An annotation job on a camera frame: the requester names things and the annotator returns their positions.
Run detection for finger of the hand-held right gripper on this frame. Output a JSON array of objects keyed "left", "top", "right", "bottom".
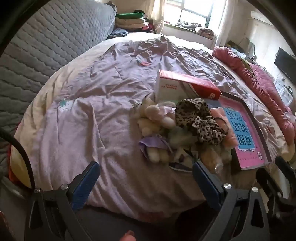
[
  {"left": 275, "top": 156, "right": 296, "bottom": 183},
  {"left": 255, "top": 167, "right": 284, "bottom": 200}
]

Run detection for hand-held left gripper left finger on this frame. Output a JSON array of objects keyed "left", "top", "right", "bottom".
[{"left": 28, "top": 161, "right": 102, "bottom": 241}]

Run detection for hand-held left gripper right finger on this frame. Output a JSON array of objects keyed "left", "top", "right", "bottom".
[{"left": 192, "top": 161, "right": 271, "bottom": 241}]

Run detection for peach pink cloth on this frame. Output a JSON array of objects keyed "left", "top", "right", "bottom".
[{"left": 209, "top": 108, "right": 238, "bottom": 149}]

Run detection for leopard print scrunchie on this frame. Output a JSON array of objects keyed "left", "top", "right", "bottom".
[{"left": 174, "top": 98, "right": 228, "bottom": 145}]

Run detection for person's left hand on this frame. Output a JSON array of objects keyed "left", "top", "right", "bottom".
[{"left": 119, "top": 230, "right": 137, "bottom": 241}]

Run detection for peach item in clear wrap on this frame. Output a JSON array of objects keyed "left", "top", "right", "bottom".
[{"left": 200, "top": 146, "right": 233, "bottom": 172}]

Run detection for clear plastic bag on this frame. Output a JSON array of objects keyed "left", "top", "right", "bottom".
[{"left": 283, "top": 111, "right": 296, "bottom": 123}]

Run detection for pink book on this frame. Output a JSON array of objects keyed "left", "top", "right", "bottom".
[{"left": 209, "top": 96, "right": 272, "bottom": 171}]

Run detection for lilac printed blanket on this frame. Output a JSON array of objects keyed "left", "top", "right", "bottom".
[{"left": 28, "top": 35, "right": 289, "bottom": 209}]

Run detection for white drawer cabinet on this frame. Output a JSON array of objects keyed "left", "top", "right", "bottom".
[{"left": 275, "top": 77, "right": 296, "bottom": 107}]

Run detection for pink quilt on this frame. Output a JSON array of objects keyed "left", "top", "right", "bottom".
[{"left": 212, "top": 46, "right": 295, "bottom": 142}]

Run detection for red and white cardboard box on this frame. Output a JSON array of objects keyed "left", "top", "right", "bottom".
[{"left": 154, "top": 70, "right": 222, "bottom": 103}]

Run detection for black television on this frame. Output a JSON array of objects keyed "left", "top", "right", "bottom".
[{"left": 274, "top": 47, "right": 296, "bottom": 84}]

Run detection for olive dark cloth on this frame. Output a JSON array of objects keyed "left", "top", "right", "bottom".
[{"left": 231, "top": 47, "right": 252, "bottom": 70}]

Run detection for standing fan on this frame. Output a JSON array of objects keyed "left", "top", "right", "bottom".
[{"left": 243, "top": 37, "right": 257, "bottom": 57}]

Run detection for cluttered side table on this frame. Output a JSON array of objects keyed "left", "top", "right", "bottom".
[{"left": 227, "top": 40, "right": 255, "bottom": 61}]

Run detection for grey quilted headboard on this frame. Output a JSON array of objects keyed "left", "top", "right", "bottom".
[{"left": 0, "top": 0, "right": 116, "bottom": 176}]

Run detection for white air conditioner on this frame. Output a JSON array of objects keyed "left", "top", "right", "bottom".
[{"left": 251, "top": 11, "right": 273, "bottom": 25}]

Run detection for cream curtain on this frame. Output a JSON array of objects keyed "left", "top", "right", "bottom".
[
  {"left": 213, "top": 0, "right": 249, "bottom": 49},
  {"left": 148, "top": 0, "right": 171, "bottom": 34}
]

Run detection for clothes on windowsill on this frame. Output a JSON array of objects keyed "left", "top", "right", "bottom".
[{"left": 176, "top": 22, "right": 215, "bottom": 39}]

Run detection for dark patterned clothing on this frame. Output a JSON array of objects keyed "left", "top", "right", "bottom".
[{"left": 107, "top": 28, "right": 127, "bottom": 40}]

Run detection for window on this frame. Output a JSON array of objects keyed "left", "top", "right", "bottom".
[{"left": 166, "top": 0, "right": 227, "bottom": 26}]

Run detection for stack of folded clothes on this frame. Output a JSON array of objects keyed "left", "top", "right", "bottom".
[{"left": 116, "top": 10, "right": 151, "bottom": 29}]

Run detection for black cable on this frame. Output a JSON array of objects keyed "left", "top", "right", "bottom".
[{"left": 0, "top": 127, "right": 36, "bottom": 190}]

